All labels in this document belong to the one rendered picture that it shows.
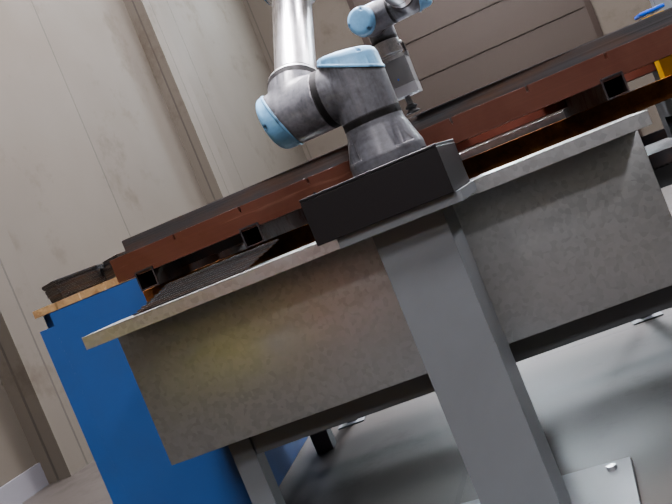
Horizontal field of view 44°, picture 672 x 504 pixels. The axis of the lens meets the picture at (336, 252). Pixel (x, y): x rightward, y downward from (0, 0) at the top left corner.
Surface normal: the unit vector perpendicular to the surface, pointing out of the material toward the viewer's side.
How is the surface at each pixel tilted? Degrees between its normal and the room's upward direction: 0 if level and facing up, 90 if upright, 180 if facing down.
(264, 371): 90
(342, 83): 90
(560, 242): 90
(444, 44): 90
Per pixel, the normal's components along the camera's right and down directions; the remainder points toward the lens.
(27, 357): 0.89, -0.35
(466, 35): -0.26, 0.15
